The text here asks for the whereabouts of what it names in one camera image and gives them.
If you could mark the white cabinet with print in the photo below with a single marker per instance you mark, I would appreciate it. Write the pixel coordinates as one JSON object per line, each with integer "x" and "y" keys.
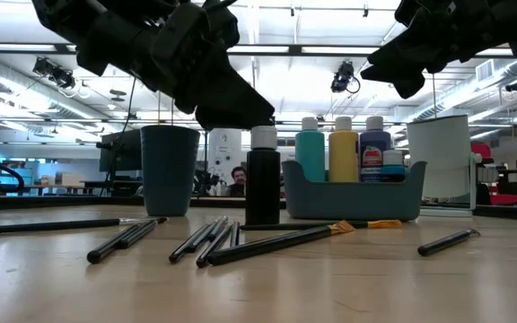
{"x": 225, "y": 148}

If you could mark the large teal paint bottle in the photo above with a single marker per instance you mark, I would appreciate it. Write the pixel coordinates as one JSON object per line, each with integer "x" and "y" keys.
{"x": 310, "y": 152}

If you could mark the large yellow paint bottle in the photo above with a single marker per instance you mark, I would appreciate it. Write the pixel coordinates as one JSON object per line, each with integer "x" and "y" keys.
{"x": 343, "y": 152}

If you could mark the person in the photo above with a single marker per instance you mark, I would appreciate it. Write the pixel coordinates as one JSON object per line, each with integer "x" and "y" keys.
{"x": 238, "y": 179}

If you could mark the black computer monitor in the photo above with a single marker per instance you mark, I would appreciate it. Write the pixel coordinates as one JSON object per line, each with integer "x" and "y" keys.
{"x": 121, "y": 150}

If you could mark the large purple paint bottle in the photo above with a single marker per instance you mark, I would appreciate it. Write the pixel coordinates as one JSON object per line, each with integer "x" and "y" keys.
{"x": 373, "y": 139}

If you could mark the black ceiling-mounted camera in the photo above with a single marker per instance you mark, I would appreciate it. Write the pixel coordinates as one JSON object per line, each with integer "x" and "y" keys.
{"x": 54, "y": 74}
{"x": 516, "y": 85}

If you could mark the red office chair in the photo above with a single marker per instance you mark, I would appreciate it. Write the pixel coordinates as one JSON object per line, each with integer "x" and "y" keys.
{"x": 507, "y": 198}

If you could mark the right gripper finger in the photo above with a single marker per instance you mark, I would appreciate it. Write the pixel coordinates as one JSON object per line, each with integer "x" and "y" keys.
{"x": 402, "y": 63}
{"x": 409, "y": 87}

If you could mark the black overhead rig camera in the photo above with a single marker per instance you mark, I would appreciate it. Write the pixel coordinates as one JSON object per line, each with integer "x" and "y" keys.
{"x": 343, "y": 76}

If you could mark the teal plastic caddy bin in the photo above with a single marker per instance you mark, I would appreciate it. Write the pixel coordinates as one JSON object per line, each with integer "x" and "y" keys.
{"x": 353, "y": 199}

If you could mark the small turquoise paint bottle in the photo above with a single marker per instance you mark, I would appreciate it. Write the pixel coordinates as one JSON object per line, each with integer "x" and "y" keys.
{"x": 393, "y": 158}

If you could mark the blue-grey plastic cup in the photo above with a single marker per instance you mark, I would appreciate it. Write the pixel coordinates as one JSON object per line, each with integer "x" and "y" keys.
{"x": 169, "y": 170}

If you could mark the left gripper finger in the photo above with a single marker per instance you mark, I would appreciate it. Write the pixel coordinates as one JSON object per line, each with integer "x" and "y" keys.
{"x": 213, "y": 124}
{"x": 231, "y": 96}

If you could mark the black metal table frame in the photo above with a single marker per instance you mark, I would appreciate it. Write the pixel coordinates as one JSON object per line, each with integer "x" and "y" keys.
{"x": 83, "y": 202}

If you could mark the small black paint bottle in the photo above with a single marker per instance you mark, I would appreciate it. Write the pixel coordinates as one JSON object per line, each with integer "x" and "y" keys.
{"x": 263, "y": 188}

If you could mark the wide black brush gold ferrule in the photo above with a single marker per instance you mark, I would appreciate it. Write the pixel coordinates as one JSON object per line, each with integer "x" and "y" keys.
{"x": 267, "y": 246}

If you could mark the gold-tipped black brushes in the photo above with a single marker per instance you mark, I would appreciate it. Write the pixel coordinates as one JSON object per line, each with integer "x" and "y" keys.
{"x": 235, "y": 233}

